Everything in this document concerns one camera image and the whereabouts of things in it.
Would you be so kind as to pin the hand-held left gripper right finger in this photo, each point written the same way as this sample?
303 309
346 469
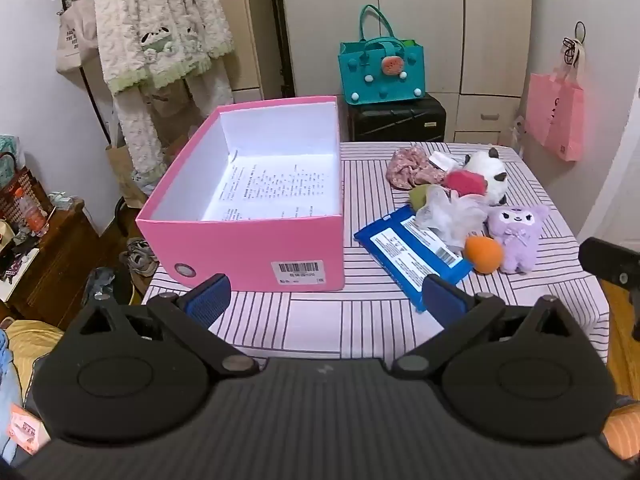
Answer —
441 296

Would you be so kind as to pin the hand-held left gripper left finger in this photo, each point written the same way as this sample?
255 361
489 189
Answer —
207 301

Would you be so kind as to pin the orange plush ball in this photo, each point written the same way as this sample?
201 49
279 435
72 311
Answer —
482 255

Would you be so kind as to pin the blue wipes packet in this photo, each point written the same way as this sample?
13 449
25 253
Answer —
395 255

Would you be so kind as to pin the pink cardboard box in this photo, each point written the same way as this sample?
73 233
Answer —
240 247

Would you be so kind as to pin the white mesh bath pouf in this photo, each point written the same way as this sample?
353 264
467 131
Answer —
450 210

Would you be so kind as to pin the purple plush toy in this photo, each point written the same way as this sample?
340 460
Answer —
520 240

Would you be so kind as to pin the green round puff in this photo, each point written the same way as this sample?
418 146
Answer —
419 196

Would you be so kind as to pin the red strawberry plush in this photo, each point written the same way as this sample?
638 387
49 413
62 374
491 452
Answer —
465 182

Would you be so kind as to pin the pink floral scrunchie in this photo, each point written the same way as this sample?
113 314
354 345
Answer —
410 167

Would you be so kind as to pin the grey sneaker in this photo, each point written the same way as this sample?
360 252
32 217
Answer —
142 249
140 266

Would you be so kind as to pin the black coat rack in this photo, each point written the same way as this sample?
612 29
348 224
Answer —
121 215

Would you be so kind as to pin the white orange plastic bag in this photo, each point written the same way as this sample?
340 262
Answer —
517 135

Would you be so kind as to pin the pink paper bag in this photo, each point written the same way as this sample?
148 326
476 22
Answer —
555 115

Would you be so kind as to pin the wooden cabinet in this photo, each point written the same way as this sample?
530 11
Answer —
55 270

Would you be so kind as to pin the plain brown paper bag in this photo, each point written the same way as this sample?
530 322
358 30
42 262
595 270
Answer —
122 170

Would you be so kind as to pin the black suitcase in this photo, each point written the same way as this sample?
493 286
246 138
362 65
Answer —
395 120

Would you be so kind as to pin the yellow blanket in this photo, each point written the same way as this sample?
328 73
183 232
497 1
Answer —
27 345

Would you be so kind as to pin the orange drink bottle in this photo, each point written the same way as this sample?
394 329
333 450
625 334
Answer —
32 212

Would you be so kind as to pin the teal felt handbag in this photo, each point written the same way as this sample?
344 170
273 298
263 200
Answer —
380 85

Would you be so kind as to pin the cream wardrobe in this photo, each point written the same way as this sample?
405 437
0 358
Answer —
450 35

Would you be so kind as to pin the black folded tripod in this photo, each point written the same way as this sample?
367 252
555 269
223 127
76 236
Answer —
281 35

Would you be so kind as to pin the cream fuzzy pajamas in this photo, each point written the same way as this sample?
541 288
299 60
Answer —
150 10

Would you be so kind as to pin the beige tote bag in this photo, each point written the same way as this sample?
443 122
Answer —
75 35

